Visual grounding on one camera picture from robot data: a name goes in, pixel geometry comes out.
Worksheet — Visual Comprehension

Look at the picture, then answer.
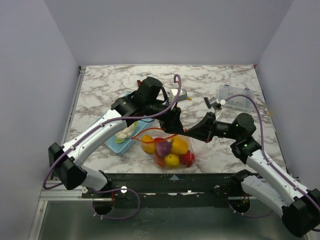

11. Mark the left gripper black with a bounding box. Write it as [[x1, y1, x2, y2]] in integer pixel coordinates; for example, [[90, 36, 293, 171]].
[[144, 99, 186, 135]]

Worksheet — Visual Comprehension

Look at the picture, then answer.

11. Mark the red bell pepper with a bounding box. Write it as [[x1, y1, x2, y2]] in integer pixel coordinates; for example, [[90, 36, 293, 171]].
[[154, 137, 165, 143]]

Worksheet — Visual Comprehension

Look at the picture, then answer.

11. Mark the yellow bell pepper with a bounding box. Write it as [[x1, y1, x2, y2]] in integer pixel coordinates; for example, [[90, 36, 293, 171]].
[[170, 136, 189, 156]]

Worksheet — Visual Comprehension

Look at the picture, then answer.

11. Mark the purple onion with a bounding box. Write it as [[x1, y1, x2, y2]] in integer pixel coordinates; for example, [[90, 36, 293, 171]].
[[155, 141, 172, 157]]

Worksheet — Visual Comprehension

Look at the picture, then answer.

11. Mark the clear zip bag orange zipper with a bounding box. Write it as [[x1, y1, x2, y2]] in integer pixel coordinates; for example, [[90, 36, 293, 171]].
[[131, 127, 196, 170]]

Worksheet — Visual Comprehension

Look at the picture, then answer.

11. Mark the blue plastic basket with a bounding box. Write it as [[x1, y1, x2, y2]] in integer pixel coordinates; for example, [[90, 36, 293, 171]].
[[104, 118, 154, 156]]

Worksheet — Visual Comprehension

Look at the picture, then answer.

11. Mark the yellow orange fruit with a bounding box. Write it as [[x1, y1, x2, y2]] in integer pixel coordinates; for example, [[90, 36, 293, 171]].
[[141, 135, 156, 155]]

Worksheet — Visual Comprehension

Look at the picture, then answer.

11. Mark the red apple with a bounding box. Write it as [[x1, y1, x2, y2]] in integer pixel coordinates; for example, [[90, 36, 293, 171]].
[[179, 150, 195, 168]]

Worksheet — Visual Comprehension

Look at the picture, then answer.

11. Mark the yellow lemon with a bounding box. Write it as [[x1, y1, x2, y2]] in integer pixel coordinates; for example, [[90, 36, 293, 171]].
[[164, 154, 180, 169]]

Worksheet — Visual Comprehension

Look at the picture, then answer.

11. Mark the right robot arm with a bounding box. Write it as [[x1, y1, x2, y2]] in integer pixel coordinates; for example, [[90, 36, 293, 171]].
[[185, 112, 320, 238]]

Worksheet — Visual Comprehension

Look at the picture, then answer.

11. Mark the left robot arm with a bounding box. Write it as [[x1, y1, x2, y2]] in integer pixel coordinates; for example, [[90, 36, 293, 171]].
[[48, 74, 182, 198]]

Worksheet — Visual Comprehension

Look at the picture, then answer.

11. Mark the clear plastic parts box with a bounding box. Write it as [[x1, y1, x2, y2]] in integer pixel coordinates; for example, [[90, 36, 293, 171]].
[[218, 84, 255, 113]]

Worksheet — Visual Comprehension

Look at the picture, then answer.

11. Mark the white green cauliflower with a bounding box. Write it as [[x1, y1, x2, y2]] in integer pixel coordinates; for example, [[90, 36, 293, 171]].
[[115, 121, 138, 143]]

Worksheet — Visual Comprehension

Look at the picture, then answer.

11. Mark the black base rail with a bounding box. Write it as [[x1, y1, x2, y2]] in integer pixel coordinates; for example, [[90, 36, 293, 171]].
[[82, 170, 251, 209]]

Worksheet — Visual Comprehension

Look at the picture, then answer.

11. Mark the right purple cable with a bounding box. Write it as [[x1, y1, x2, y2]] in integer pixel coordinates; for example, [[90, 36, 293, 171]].
[[223, 94, 320, 232]]

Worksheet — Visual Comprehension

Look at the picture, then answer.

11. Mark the aluminium frame rail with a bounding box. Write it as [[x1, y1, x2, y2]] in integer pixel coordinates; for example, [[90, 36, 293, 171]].
[[29, 66, 86, 240]]

